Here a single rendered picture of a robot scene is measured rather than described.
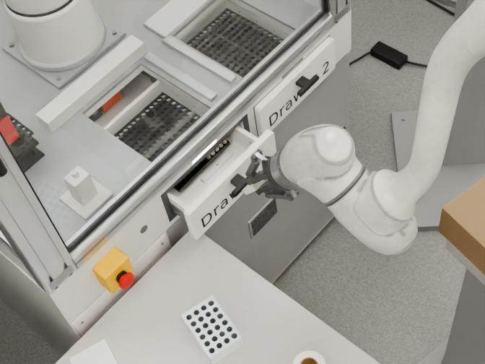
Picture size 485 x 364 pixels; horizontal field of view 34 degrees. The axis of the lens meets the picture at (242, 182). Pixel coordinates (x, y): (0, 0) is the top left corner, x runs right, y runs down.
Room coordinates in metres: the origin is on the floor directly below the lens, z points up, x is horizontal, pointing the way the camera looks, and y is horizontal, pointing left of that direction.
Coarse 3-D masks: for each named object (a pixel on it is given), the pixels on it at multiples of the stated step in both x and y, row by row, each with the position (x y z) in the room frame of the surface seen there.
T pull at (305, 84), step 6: (300, 78) 1.31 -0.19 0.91; (306, 78) 1.30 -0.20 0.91; (312, 78) 1.30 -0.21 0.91; (318, 78) 1.30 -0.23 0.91; (300, 84) 1.29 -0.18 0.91; (306, 84) 1.28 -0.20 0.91; (312, 84) 1.29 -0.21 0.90; (300, 90) 1.27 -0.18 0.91; (306, 90) 1.27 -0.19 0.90; (300, 96) 1.26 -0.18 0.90
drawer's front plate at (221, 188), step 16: (256, 144) 1.12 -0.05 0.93; (272, 144) 1.14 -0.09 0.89; (240, 160) 1.08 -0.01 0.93; (224, 176) 1.05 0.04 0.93; (208, 192) 1.01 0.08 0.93; (224, 192) 1.03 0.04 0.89; (240, 192) 1.06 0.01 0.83; (192, 208) 0.98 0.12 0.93; (208, 208) 1.00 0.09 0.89; (224, 208) 1.03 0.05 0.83; (192, 224) 0.97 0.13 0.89; (208, 224) 0.99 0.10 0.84
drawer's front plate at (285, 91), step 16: (320, 48) 1.38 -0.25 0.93; (304, 64) 1.33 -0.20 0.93; (320, 64) 1.36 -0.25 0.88; (288, 80) 1.29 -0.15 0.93; (320, 80) 1.36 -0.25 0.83; (272, 96) 1.25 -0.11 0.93; (288, 96) 1.28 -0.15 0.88; (304, 96) 1.32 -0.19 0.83; (256, 112) 1.22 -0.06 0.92; (272, 112) 1.24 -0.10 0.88; (288, 112) 1.28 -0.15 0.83; (272, 128) 1.24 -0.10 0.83
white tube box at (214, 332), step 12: (204, 300) 0.82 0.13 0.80; (216, 300) 0.81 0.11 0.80; (192, 312) 0.80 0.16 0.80; (204, 312) 0.79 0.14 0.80; (216, 312) 0.79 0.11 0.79; (192, 324) 0.78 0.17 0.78; (204, 324) 0.77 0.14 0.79; (216, 324) 0.76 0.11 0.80; (228, 324) 0.75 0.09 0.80; (204, 336) 0.74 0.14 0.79; (216, 336) 0.73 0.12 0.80; (228, 336) 0.73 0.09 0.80; (240, 336) 0.72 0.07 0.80; (204, 348) 0.71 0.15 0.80; (216, 348) 0.71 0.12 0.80; (228, 348) 0.70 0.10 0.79; (216, 360) 0.69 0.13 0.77
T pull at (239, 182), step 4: (236, 176) 1.05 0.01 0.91; (240, 176) 1.05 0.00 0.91; (232, 180) 1.05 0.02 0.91; (236, 180) 1.04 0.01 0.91; (240, 180) 1.04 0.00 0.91; (244, 180) 1.04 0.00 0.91; (232, 184) 1.04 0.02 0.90; (236, 184) 1.03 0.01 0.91; (240, 184) 1.03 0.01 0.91; (244, 184) 1.03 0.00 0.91; (236, 188) 1.02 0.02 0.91; (240, 188) 1.02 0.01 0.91; (232, 192) 1.01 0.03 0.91; (236, 192) 1.01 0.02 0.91
